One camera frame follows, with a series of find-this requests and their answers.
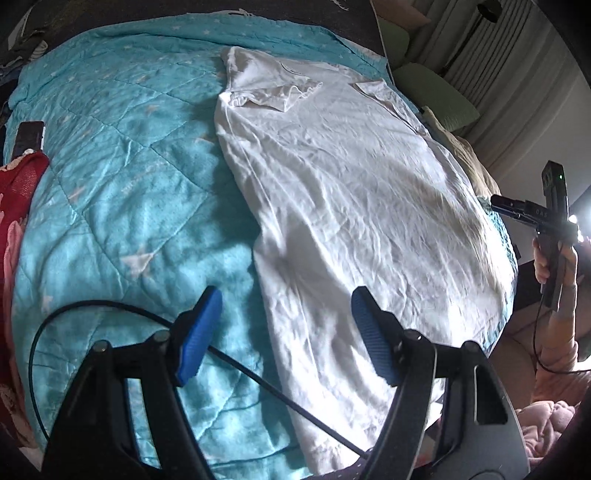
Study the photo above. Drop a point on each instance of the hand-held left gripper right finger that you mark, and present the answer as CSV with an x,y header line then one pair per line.
x,y
374,337

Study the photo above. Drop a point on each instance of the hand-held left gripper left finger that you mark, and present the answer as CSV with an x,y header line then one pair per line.
x,y
201,337

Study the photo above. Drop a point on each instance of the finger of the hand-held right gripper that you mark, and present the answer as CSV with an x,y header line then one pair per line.
x,y
508,205

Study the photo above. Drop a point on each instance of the white t-shirt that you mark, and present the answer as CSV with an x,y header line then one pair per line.
x,y
346,207

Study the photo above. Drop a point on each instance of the person's right forearm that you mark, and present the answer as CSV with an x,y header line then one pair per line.
x,y
561,344

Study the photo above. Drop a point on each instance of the dark clothes heap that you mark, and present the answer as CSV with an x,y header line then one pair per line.
x,y
27,46

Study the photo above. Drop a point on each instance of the person's right hand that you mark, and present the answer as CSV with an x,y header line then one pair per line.
x,y
570,277

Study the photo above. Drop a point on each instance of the beige pillow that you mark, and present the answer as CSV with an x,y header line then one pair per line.
x,y
461,152

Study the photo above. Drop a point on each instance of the grey curtain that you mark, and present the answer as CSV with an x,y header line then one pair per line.
x,y
531,92

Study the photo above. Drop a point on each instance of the large green pillow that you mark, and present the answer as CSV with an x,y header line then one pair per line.
x,y
434,92

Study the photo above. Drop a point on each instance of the turquoise star-print blanket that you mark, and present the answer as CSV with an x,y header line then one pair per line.
x,y
115,207

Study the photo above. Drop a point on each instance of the person's pink fluffy clothing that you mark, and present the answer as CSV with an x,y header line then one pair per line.
x,y
545,424

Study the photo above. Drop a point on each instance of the black floor lamp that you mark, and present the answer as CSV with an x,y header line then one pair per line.
x,y
489,9

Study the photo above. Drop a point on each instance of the small green pillow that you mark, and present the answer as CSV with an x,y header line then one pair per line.
x,y
392,41

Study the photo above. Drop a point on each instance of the pink pillow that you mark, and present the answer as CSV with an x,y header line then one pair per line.
x,y
397,11

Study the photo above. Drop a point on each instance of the red garment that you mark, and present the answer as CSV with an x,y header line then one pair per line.
x,y
18,194

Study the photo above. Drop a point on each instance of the black phone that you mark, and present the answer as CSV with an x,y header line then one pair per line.
x,y
28,138

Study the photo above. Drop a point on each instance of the dark deer-print bedsheet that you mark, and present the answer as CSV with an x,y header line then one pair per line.
x,y
286,9

